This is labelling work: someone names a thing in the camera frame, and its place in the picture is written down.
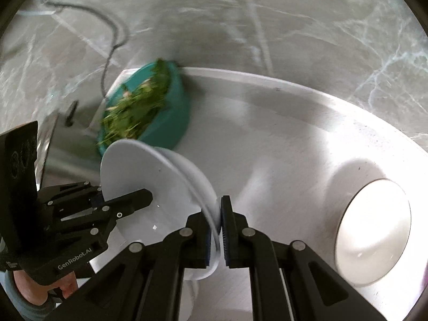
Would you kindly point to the plain white bowl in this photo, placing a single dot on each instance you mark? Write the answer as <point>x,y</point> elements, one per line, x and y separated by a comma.
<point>179,189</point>

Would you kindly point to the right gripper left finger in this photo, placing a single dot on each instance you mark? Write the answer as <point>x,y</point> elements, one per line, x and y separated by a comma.
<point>190,245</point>

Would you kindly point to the teal bowl with greens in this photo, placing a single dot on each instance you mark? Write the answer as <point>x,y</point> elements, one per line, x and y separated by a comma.
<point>151,106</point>

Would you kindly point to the stainless steel pot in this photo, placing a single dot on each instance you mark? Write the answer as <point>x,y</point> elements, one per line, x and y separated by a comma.
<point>66,154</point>

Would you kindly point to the white plate gold rim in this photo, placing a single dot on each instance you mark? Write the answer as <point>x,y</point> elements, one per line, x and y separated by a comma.
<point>373,233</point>

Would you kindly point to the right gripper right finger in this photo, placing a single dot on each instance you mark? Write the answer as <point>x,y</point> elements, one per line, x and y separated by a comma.
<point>243,246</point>

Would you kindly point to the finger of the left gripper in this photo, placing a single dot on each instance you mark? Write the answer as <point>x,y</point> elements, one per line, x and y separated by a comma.
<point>127,204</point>

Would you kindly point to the person's left hand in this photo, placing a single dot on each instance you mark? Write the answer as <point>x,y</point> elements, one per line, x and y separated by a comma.
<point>38,294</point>

